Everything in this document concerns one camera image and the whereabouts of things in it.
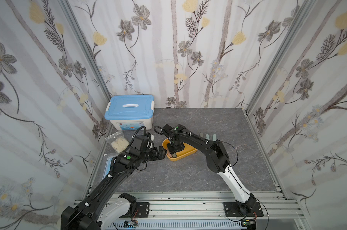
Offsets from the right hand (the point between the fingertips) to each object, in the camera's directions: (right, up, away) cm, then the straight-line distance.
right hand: (176, 146), depth 94 cm
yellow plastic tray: (+8, -2, -3) cm, 9 cm away
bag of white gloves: (-40, +3, +4) cm, 40 cm away
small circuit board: (-23, -35, -24) cm, 48 cm away
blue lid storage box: (-30, +23, 0) cm, 38 cm away
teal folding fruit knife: (+28, +5, +10) cm, 31 cm away
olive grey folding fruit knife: (+19, +7, +11) cm, 23 cm away
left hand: (-8, 0, -16) cm, 18 cm away
